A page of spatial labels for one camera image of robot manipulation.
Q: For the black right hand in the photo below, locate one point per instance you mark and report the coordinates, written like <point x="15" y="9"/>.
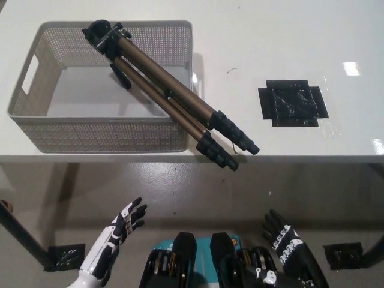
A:
<point x="294" y="249"/>

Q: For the white and black left hand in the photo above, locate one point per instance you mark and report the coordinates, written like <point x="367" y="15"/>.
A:
<point x="117" y="228"/>

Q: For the bronze and black tripod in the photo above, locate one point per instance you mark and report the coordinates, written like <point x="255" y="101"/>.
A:
<point x="144" y="61"/>

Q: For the black tape patch on desk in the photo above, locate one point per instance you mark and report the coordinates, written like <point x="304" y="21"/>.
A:
<point x="292" y="103"/>

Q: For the black tape patch on floor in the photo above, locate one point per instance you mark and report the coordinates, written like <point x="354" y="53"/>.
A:
<point x="343" y="255"/>
<point x="64" y="256"/>

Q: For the grey perforated plastic basket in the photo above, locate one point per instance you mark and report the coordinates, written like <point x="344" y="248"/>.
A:
<point x="99" y="135"/>

